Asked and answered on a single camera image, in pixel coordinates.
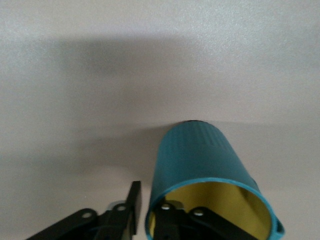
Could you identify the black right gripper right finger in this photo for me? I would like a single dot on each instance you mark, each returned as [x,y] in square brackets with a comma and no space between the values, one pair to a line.
[175,225]

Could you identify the large table mat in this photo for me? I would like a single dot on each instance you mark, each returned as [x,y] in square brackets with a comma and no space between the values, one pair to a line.
[75,75]

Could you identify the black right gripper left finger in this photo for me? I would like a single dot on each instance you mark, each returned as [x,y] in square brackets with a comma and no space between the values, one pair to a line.
[135,207]

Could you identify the teal cup with yellow inside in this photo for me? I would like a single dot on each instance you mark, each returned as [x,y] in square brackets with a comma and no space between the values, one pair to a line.
[200,160]

